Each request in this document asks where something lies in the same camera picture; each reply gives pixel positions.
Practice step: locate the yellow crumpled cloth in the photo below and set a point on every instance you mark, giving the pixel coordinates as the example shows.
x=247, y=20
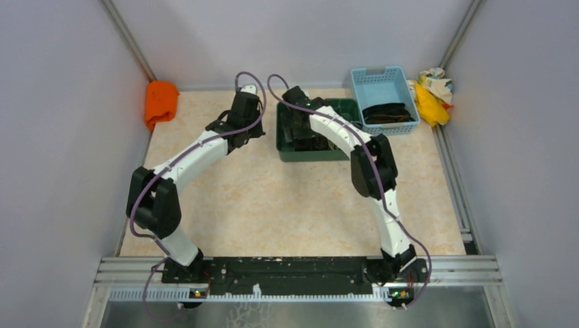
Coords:
x=430, y=108

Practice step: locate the light blue plastic basket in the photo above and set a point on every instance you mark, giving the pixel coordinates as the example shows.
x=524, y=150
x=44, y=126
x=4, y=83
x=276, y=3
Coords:
x=382, y=86

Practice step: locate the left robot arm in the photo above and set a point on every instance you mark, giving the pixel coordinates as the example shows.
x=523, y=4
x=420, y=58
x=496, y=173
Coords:
x=153, y=206

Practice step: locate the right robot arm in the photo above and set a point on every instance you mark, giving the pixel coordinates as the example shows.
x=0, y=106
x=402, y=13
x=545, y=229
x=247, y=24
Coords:
x=373, y=172

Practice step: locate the dark brown rolled tie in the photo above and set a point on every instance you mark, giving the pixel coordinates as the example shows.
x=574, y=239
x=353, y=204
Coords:
x=318, y=144

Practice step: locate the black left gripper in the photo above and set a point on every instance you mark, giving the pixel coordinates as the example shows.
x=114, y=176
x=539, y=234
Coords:
x=258, y=132

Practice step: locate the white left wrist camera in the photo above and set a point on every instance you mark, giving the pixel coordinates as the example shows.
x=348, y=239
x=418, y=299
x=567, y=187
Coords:
x=249, y=89

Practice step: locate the white slotted cable duct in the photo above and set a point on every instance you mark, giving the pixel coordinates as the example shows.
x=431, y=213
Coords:
x=188, y=294

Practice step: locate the black tie in basket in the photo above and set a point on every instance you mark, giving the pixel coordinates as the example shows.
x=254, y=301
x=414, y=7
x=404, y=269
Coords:
x=387, y=113

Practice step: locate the white patterned crumpled cloth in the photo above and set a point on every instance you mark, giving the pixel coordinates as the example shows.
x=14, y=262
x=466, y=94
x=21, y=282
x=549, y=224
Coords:
x=434, y=81

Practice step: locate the orange folded cloth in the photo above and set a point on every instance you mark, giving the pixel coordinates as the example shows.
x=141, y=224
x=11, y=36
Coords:
x=161, y=103

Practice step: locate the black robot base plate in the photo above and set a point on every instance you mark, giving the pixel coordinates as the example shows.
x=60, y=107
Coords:
x=293, y=276

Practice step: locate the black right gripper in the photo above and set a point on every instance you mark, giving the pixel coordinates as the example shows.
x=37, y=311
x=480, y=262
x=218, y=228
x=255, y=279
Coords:
x=290, y=120

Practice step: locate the green compartment organizer tray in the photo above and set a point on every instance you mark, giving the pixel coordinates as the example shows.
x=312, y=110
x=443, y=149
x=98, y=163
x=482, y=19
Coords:
x=345, y=107

